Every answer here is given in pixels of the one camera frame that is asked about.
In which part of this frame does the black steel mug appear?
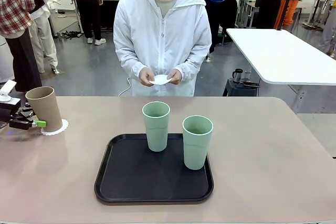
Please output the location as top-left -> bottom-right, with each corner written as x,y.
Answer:
232,68 -> 244,83

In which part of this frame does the black workbench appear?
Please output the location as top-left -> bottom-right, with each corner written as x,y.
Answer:
101,0 -> 127,29

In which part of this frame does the person's right forearm white sleeve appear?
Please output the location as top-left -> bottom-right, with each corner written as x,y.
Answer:
114,50 -> 148,78

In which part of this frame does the person in white jacket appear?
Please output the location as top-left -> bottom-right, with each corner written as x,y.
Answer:
113,0 -> 212,97

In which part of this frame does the person's left hand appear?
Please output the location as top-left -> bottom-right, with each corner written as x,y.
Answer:
167,69 -> 183,86

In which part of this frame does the person in grey jacket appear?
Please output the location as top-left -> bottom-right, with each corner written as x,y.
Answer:
255,0 -> 292,29

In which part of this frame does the white floor cable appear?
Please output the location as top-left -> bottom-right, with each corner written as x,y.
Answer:
117,76 -> 132,97

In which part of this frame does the person in beige trousers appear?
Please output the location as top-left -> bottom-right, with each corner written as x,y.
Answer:
22,0 -> 59,74

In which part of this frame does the person in dark clothes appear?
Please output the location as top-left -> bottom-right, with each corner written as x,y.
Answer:
67,0 -> 107,46

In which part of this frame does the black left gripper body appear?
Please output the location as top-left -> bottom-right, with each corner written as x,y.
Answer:
0,100 -> 21,126

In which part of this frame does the person in grey trousers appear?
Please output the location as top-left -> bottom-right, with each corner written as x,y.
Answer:
319,0 -> 336,58

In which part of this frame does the black slanted pole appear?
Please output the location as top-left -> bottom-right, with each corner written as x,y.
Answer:
274,0 -> 299,31

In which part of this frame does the white paper doily coaster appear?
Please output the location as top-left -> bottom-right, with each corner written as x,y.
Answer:
148,74 -> 173,86
40,119 -> 70,137

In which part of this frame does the black cable pile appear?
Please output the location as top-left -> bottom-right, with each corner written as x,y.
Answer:
60,31 -> 85,40

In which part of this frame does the person's left forearm white sleeve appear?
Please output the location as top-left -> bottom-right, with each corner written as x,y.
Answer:
174,48 -> 211,80

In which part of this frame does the white standing desk frame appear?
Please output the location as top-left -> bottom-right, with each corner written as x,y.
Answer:
301,0 -> 331,29

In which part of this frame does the black plastic tray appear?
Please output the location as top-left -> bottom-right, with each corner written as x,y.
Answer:
93,133 -> 214,205

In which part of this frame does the green tall cup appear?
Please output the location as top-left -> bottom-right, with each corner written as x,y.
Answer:
182,115 -> 214,170
142,101 -> 171,153

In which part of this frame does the brown tall cup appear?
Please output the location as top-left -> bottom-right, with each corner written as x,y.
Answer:
25,86 -> 63,133

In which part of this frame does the black stool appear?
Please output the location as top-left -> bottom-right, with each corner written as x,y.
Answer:
223,78 -> 260,97

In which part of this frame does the person in plaid shirt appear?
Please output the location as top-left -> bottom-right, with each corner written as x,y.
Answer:
0,0 -> 43,93

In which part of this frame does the green framed desk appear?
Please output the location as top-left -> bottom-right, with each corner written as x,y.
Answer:
236,0 -> 259,29

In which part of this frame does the white table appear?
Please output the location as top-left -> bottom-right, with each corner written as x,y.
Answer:
226,28 -> 336,109

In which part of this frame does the person's right hand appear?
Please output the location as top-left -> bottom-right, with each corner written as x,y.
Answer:
139,67 -> 156,87

